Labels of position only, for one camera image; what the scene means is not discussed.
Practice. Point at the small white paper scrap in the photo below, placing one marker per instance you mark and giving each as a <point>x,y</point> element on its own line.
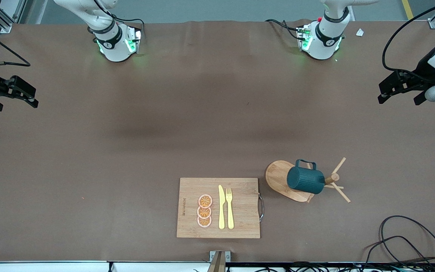
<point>360,32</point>

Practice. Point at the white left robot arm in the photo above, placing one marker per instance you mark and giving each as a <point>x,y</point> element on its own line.
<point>323,47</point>

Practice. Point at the bamboo cutting board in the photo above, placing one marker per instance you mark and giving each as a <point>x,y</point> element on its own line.
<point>244,211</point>

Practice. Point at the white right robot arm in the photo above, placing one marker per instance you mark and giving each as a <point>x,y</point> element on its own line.
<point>115,49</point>

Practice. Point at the dark green ribbed mug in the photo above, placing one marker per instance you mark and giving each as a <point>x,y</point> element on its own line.
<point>302,179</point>

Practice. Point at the orange slice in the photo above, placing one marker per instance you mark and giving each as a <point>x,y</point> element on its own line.
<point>204,223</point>
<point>205,200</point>
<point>204,212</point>

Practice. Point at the brown table cover mat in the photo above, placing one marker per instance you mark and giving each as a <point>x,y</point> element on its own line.
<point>127,151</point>

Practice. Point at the wooden mug tree stand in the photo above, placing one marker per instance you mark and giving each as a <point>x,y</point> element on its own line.
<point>281,179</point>

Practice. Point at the yellow plastic knife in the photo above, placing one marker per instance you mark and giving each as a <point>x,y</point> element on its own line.
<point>221,211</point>

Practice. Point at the yellow plastic fork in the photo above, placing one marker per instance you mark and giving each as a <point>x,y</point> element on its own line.
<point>230,215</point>

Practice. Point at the aluminium profile with bracket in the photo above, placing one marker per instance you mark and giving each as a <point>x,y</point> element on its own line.
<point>219,262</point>

